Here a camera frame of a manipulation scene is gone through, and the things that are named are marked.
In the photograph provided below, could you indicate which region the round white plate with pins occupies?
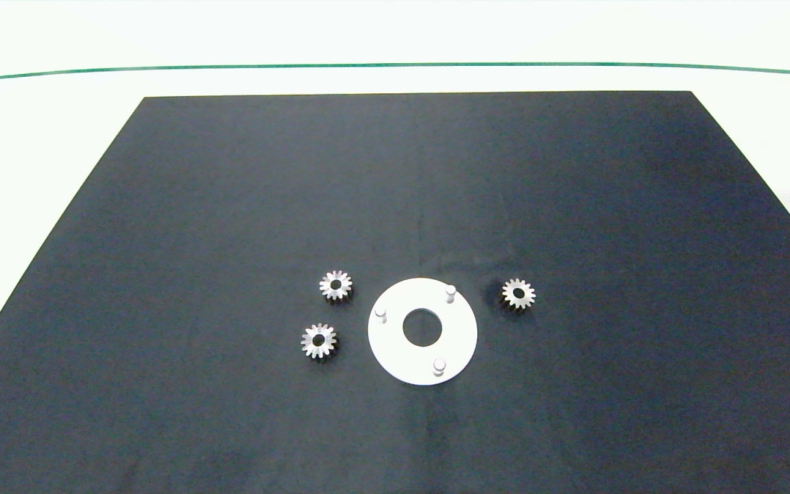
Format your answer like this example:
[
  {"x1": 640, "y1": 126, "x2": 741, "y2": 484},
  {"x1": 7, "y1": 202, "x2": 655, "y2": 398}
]
[{"x1": 368, "y1": 277, "x2": 479, "y2": 386}]

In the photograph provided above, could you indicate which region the small steel gear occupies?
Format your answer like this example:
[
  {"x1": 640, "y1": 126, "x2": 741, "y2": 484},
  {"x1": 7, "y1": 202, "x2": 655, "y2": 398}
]
[
  {"x1": 300, "y1": 322, "x2": 338, "y2": 360},
  {"x1": 501, "y1": 277, "x2": 537, "y2": 311},
  {"x1": 319, "y1": 270, "x2": 354, "y2": 303}
]

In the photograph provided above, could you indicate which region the dark mat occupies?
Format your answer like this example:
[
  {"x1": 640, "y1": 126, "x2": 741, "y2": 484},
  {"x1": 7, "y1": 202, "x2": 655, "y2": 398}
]
[{"x1": 0, "y1": 91, "x2": 790, "y2": 494}]

